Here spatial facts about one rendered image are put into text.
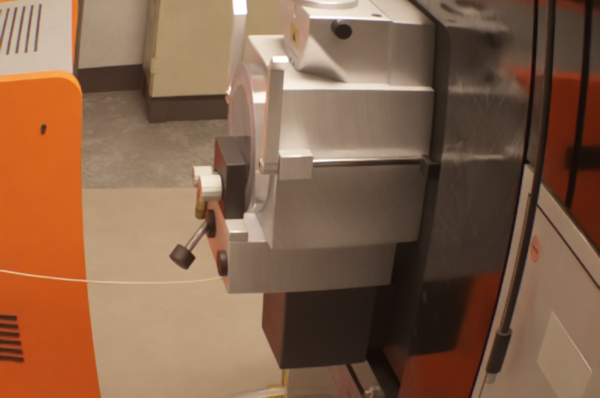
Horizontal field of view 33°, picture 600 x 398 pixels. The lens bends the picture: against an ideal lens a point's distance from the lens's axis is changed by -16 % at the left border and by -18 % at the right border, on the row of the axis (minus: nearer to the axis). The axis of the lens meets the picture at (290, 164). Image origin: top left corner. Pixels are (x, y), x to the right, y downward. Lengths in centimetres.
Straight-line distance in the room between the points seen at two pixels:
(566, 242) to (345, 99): 23
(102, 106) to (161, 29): 45
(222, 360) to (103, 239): 35
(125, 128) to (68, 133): 291
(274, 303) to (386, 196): 12
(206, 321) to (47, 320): 38
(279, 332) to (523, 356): 27
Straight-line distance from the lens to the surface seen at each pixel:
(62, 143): 106
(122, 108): 414
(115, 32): 424
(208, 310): 150
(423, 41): 67
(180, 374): 135
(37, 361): 118
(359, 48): 66
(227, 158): 70
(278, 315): 75
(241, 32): 74
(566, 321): 48
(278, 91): 64
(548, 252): 50
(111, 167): 366
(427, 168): 67
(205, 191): 70
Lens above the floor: 147
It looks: 23 degrees down
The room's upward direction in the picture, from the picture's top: 4 degrees clockwise
